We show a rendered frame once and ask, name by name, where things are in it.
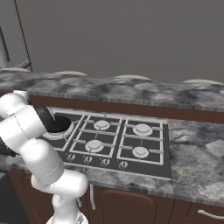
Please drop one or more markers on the round hob knob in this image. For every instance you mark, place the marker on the round hob knob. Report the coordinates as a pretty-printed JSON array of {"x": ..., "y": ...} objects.
[
  {"x": 88, "y": 159},
  {"x": 123, "y": 165},
  {"x": 71, "y": 157},
  {"x": 105, "y": 162}
]

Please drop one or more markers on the pale round stool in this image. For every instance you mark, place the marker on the pale round stool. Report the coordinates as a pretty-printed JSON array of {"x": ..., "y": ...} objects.
[
  {"x": 70, "y": 73},
  {"x": 203, "y": 81},
  {"x": 16, "y": 69},
  {"x": 131, "y": 77}
]

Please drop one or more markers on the brown island counter panel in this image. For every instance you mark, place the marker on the brown island counter panel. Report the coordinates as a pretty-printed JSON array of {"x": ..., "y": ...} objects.
[{"x": 131, "y": 108}]

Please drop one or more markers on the brown drawer front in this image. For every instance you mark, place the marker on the brown drawer front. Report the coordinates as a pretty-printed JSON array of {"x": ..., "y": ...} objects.
[{"x": 198, "y": 214}]

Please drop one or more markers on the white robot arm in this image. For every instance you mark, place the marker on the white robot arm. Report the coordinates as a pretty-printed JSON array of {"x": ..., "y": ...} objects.
[{"x": 38, "y": 157}]

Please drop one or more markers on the grey fridge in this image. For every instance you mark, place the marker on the grey fridge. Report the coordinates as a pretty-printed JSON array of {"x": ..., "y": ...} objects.
[{"x": 14, "y": 32}]

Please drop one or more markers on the brown arched cupboard door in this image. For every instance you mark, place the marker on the brown arched cupboard door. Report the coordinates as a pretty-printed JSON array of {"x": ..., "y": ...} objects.
[{"x": 125, "y": 207}]

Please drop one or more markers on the black gas hob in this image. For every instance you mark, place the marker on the black gas hob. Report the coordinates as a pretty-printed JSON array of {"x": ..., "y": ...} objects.
[{"x": 145, "y": 163}]

